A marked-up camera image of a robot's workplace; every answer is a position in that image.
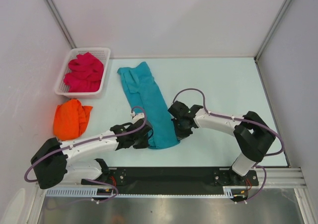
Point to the white plastic basket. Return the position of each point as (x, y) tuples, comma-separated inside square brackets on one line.
[(60, 88)]

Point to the magenta t shirt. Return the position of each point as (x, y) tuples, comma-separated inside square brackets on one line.
[(85, 75)]

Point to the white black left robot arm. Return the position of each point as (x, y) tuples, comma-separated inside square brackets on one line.
[(76, 161)]

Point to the teal t shirt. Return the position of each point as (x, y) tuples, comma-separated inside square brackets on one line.
[(142, 90)]

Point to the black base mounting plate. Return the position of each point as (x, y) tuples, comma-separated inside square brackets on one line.
[(176, 180)]

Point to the white slotted cable duct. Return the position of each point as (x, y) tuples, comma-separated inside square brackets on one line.
[(94, 192)]

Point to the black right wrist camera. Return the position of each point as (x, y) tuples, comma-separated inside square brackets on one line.
[(179, 110)]

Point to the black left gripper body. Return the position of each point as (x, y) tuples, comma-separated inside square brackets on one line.
[(141, 142)]

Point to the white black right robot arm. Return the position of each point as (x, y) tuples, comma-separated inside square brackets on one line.
[(251, 134)]

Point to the orange t shirt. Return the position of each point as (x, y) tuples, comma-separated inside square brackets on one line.
[(71, 120)]

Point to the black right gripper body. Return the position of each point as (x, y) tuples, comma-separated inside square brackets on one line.
[(181, 130)]

